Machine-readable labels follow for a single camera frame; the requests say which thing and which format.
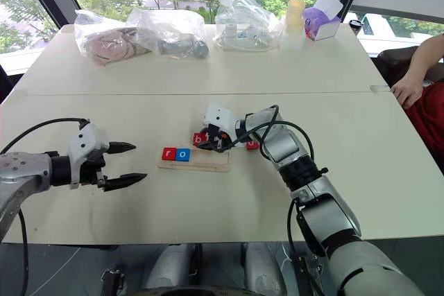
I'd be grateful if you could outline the wooden letter tray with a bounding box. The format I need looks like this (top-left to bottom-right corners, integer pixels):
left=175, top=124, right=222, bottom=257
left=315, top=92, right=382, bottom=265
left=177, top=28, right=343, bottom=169
left=157, top=146, right=232, bottom=173

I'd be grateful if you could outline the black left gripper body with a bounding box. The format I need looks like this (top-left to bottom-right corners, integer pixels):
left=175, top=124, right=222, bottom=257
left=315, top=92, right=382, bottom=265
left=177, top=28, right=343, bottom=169
left=78, top=151, right=109, bottom=190

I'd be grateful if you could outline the plastic bag with pink cloth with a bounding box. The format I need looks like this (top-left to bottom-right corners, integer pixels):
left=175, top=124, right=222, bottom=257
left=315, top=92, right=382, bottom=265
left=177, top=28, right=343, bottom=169
left=74, top=9, right=154, bottom=67

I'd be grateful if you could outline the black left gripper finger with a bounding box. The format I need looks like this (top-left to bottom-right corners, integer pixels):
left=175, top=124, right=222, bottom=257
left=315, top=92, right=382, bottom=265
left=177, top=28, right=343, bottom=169
left=103, top=173, right=148, bottom=193
left=108, top=141, right=137, bottom=155

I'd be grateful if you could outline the purple tissue box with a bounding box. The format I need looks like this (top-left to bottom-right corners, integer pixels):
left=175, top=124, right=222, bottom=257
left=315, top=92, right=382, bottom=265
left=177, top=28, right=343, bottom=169
left=301, top=0, right=344, bottom=43

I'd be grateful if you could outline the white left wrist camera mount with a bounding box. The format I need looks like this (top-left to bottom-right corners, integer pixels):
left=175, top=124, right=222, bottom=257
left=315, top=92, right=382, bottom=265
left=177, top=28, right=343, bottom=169
left=67, top=123, right=110, bottom=190

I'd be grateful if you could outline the blue letter block o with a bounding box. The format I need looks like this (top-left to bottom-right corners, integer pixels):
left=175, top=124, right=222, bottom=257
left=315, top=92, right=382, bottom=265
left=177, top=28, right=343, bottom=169
left=175, top=147, right=192, bottom=163

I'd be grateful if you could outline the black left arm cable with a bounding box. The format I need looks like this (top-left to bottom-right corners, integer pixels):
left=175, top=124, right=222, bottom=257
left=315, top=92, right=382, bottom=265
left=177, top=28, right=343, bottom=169
left=0, top=117, right=92, bottom=296

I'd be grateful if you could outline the dark rounded robot part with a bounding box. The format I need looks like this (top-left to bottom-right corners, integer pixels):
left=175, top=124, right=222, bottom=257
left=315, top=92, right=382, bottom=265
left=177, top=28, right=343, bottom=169
left=130, top=284, right=251, bottom=296

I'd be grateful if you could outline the black chair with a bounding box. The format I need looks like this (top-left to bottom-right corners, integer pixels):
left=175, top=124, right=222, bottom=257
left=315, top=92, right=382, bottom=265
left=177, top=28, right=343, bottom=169
left=375, top=45, right=444, bottom=89

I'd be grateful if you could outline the black bracket under table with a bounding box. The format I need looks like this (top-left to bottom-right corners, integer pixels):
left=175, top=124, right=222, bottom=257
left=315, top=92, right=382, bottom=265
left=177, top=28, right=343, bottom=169
left=100, top=268, right=126, bottom=296

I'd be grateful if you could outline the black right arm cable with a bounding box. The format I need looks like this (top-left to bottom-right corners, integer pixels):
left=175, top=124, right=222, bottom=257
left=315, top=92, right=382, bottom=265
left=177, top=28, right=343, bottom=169
left=230, top=104, right=324, bottom=296

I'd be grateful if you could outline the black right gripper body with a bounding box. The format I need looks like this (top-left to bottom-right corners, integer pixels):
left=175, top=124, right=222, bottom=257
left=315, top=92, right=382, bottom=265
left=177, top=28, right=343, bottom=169
left=199, top=123, right=232, bottom=153

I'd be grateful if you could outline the plastic bag with grey device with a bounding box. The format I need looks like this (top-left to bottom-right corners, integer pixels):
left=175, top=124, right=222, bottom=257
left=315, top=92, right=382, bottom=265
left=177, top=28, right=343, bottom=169
left=126, top=7, right=210, bottom=60

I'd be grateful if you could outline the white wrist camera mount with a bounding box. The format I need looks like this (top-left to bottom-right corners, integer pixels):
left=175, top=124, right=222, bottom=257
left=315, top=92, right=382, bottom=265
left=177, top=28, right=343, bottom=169
left=67, top=123, right=110, bottom=190
left=203, top=103, right=244, bottom=139

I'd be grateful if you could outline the person's bare hand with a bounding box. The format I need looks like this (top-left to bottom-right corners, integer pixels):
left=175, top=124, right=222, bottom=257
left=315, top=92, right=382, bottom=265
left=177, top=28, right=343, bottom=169
left=393, top=74, right=425, bottom=110

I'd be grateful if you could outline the silver robot leg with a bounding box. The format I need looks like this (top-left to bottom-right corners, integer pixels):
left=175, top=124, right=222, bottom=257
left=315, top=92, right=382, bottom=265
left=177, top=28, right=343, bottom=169
left=241, top=241, right=289, bottom=296
left=142, top=243, right=196, bottom=292

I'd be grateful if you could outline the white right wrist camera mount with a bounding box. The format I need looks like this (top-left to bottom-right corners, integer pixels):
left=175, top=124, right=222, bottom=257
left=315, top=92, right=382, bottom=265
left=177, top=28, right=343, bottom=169
left=203, top=103, right=244, bottom=139

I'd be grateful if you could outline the red letter block b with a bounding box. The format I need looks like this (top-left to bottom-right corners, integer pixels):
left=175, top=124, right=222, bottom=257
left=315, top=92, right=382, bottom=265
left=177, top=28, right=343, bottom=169
left=191, top=132, right=210, bottom=147

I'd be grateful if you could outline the plastic bag with white parts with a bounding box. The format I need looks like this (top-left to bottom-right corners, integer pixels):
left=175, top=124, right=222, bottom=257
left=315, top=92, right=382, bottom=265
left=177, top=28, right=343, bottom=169
left=212, top=0, right=284, bottom=53

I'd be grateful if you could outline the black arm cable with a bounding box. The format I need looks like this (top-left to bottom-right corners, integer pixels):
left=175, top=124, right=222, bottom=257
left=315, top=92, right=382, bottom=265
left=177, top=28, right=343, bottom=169
left=230, top=104, right=324, bottom=296
left=0, top=117, right=92, bottom=296

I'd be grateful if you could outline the person's red garment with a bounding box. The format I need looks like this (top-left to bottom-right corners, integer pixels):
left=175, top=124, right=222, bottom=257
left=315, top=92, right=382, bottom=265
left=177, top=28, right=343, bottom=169
left=404, top=82, right=444, bottom=173

